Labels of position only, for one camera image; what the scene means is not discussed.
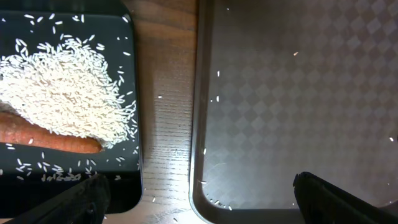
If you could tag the black tray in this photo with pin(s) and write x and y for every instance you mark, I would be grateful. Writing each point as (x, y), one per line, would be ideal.
(31, 175)

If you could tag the brown serving tray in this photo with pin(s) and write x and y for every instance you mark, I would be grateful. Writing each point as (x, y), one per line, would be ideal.
(284, 87)

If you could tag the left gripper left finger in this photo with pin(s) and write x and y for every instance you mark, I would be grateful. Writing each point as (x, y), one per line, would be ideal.
(86, 202)

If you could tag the orange carrot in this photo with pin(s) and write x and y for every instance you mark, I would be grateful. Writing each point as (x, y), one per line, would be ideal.
(16, 130)

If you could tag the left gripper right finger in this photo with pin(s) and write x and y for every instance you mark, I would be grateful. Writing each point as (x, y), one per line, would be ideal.
(322, 202)

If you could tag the white rice pile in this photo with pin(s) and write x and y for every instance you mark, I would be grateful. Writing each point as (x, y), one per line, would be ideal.
(68, 90)

